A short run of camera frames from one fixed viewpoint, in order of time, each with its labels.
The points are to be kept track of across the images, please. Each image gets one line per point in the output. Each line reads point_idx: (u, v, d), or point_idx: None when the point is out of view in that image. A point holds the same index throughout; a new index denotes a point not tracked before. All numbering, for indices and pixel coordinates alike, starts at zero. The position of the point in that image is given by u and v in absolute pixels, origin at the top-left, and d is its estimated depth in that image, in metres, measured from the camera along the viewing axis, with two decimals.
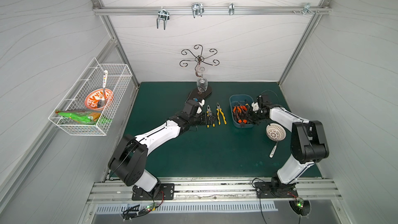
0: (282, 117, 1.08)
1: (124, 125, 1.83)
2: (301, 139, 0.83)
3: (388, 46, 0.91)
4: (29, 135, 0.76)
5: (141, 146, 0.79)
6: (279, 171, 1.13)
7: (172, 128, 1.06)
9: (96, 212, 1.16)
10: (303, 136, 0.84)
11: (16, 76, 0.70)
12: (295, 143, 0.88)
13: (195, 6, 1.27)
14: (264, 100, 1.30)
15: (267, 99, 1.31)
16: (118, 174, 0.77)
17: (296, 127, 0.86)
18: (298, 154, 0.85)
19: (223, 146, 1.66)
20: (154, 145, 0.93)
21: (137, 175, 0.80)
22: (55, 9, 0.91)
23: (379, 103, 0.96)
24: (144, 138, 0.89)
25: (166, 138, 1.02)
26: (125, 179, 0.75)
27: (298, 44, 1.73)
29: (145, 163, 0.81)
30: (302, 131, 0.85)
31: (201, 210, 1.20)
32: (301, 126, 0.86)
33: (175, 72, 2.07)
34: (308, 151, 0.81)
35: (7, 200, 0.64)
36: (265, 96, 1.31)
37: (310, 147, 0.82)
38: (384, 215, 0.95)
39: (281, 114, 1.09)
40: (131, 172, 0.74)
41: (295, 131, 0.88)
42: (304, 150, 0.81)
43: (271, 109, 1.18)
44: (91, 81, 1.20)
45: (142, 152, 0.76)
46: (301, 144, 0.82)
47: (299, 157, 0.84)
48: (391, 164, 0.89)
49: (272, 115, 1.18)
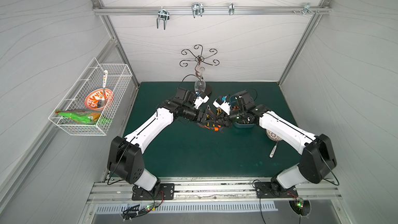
0: (281, 132, 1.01)
1: (124, 125, 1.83)
2: (318, 164, 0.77)
3: (388, 46, 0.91)
4: (29, 135, 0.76)
5: (132, 146, 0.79)
6: (279, 176, 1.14)
7: (163, 116, 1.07)
9: (96, 212, 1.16)
10: (318, 159, 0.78)
11: (17, 75, 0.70)
12: (307, 165, 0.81)
13: (195, 6, 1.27)
14: (245, 101, 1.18)
15: (248, 98, 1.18)
16: (120, 176, 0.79)
17: (311, 154, 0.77)
18: (312, 175, 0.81)
19: (223, 146, 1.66)
20: (148, 140, 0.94)
21: (138, 172, 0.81)
22: (55, 9, 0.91)
23: (379, 103, 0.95)
24: (134, 137, 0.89)
25: (158, 128, 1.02)
26: (126, 178, 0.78)
27: (298, 44, 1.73)
29: (143, 159, 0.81)
30: (317, 155, 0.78)
31: (201, 210, 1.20)
32: (316, 151, 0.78)
33: (175, 72, 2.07)
34: (324, 174, 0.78)
35: (7, 200, 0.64)
36: (245, 96, 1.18)
37: (324, 168, 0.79)
38: (384, 215, 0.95)
39: (280, 129, 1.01)
40: (130, 171, 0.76)
41: (309, 156, 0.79)
42: (322, 175, 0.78)
43: (263, 119, 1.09)
44: (91, 81, 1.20)
45: (135, 152, 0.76)
46: (319, 170, 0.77)
47: (313, 178, 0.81)
48: (390, 165, 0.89)
49: (265, 125, 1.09)
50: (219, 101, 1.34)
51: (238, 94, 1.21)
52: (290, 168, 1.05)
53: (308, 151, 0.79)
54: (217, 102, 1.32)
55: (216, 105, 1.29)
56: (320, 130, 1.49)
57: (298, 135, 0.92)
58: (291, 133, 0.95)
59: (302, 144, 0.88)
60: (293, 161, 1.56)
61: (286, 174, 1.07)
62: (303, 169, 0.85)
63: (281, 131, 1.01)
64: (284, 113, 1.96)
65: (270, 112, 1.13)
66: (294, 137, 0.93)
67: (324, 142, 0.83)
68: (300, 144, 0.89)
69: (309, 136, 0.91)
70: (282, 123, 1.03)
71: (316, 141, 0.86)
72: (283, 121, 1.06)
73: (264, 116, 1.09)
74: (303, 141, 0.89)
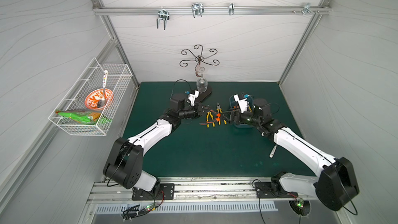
0: (297, 150, 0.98)
1: (124, 125, 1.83)
2: (338, 190, 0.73)
3: (389, 46, 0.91)
4: (29, 135, 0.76)
5: (135, 147, 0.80)
6: (282, 179, 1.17)
7: (164, 126, 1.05)
9: (96, 212, 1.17)
10: (338, 185, 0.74)
11: (17, 75, 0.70)
12: (325, 190, 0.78)
13: (195, 6, 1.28)
14: (265, 114, 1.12)
15: (267, 110, 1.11)
16: (115, 179, 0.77)
17: (330, 179, 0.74)
18: (331, 200, 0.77)
19: (223, 146, 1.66)
20: (148, 145, 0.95)
21: (136, 177, 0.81)
22: (55, 9, 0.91)
23: (379, 103, 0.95)
24: (137, 139, 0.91)
25: (159, 136, 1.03)
26: (124, 183, 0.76)
27: (298, 44, 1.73)
29: (142, 163, 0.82)
30: (338, 180, 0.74)
31: (201, 209, 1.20)
32: (336, 174, 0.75)
33: (175, 72, 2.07)
34: (344, 201, 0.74)
35: (7, 200, 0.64)
36: (266, 108, 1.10)
37: (345, 195, 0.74)
38: (384, 216, 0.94)
39: (295, 148, 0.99)
40: (129, 174, 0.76)
41: (327, 180, 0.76)
42: (343, 201, 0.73)
43: (277, 135, 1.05)
44: (91, 81, 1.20)
45: (138, 153, 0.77)
46: (338, 196, 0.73)
47: (332, 204, 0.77)
48: (390, 165, 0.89)
49: (280, 142, 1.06)
50: (240, 96, 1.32)
51: (258, 103, 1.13)
52: (301, 179, 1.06)
53: (327, 174, 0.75)
54: (238, 96, 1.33)
55: (237, 99, 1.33)
56: (320, 130, 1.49)
57: (316, 156, 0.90)
58: (308, 153, 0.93)
59: (320, 166, 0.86)
60: (293, 161, 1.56)
61: (293, 181, 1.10)
62: (321, 193, 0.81)
63: (297, 150, 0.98)
64: (284, 113, 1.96)
65: (286, 128, 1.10)
66: (312, 158, 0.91)
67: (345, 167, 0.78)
68: (318, 166, 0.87)
69: (328, 158, 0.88)
70: (298, 141, 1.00)
71: (336, 164, 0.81)
72: (300, 139, 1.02)
73: (279, 132, 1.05)
74: (322, 164, 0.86)
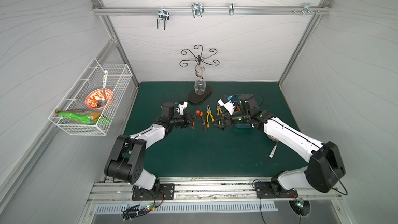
0: (287, 139, 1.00)
1: (124, 125, 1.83)
2: (326, 173, 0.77)
3: (388, 46, 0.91)
4: (29, 135, 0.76)
5: (138, 140, 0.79)
6: (280, 177, 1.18)
7: (158, 126, 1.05)
9: (96, 212, 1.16)
10: (326, 168, 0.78)
11: (17, 75, 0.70)
12: (315, 174, 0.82)
13: (195, 6, 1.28)
14: (251, 107, 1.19)
15: (253, 103, 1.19)
16: (119, 176, 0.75)
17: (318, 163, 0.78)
18: (321, 184, 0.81)
19: (224, 146, 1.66)
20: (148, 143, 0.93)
21: (139, 171, 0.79)
22: (55, 9, 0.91)
23: (379, 103, 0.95)
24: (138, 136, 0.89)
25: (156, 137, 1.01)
26: (127, 177, 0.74)
27: (298, 44, 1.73)
29: (144, 157, 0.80)
30: (326, 164, 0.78)
31: (201, 209, 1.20)
32: (323, 158, 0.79)
33: (175, 72, 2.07)
34: (332, 183, 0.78)
35: (8, 199, 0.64)
36: (251, 100, 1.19)
37: (332, 177, 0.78)
38: (384, 215, 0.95)
39: (284, 136, 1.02)
40: (133, 168, 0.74)
41: (315, 165, 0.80)
42: (331, 184, 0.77)
43: (265, 124, 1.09)
44: (91, 81, 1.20)
45: (141, 143, 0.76)
46: (327, 179, 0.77)
47: (321, 187, 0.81)
48: (391, 164, 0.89)
49: (269, 131, 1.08)
50: (224, 99, 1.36)
51: (244, 97, 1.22)
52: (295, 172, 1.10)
53: (315, 158, 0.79)
54: (222, 100, 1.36)
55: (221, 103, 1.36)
56: (320, 130, 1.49)
57: (304, 142, 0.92)
58: (297, 140, 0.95)
59: (309, 152, 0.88)
60: (293, 160, 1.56)
61: (289, 177, 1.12)
62: (311, 178, 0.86)
63: (287, 138, 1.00)
64: (284, 113, 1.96)
65: (275, 118, 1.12)
66: (300, 145, 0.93)
67: (331, 151, 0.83)
68: (307, 152, 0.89)
69: (316, 143, 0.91)
70: (287, 130, 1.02)
71: (323, 149, 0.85)
72: (288, 127, 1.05)
73: (269, 123, 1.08)
74: (310, 149, 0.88)
